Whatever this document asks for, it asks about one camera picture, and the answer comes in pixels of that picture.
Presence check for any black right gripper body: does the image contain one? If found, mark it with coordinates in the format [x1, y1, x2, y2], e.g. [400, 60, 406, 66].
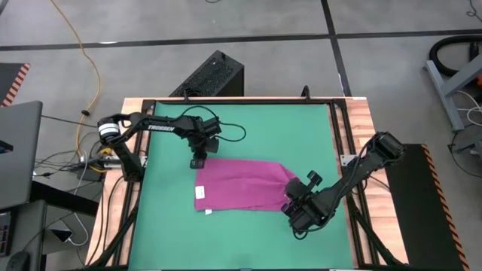
[289, 170, 330, 233]

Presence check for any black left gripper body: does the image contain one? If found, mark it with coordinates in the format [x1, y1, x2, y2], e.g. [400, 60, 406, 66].
[185, 117, 224, 154]

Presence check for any magenta cloth towel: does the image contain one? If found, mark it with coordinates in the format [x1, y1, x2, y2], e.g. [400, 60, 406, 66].
[194, 157, 300, 214]

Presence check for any green table mat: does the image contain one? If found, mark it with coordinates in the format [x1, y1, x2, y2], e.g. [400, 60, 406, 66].
[127, 102, 355, 270]

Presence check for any black computer tower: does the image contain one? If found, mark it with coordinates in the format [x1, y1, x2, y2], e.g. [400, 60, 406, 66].
[169, 50, 245, 98]

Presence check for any large black orange-striped floor mat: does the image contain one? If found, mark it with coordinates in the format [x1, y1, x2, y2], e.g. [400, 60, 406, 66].
[383, 142, 471, 271]

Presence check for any smartphone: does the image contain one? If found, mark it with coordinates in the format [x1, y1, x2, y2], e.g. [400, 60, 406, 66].
[50, 227, 75, 244]

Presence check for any grey side desk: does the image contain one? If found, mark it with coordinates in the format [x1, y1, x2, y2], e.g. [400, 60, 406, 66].
[0, 199, 48, 271]

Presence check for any grey laptop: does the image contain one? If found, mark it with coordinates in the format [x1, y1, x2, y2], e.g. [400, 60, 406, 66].
[0, 100, 44, 211]

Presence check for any grey metal stand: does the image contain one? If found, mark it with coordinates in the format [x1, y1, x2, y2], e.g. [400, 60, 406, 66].
[423, 52, 482, 132]

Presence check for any small black orange-striped floor mat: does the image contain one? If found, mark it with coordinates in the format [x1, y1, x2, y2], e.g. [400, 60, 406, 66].
[0, 62, 31, 108]

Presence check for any black computer mouse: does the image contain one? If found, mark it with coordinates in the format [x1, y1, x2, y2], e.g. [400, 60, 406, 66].
[5, 251, 31, 271]

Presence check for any device with blue keys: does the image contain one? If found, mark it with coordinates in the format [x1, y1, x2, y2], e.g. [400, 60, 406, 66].
[0, 212, 14, 257]

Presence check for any black metal table frame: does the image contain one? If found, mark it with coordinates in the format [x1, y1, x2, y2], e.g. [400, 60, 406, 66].
[84, 96, 410, 271]

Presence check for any yellow extension cable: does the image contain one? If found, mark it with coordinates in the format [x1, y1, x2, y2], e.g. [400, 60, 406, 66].
[50, 0, 102, 155]

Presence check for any black hose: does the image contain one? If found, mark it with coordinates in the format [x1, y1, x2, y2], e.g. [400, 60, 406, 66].
[429, 35, 482, 78]

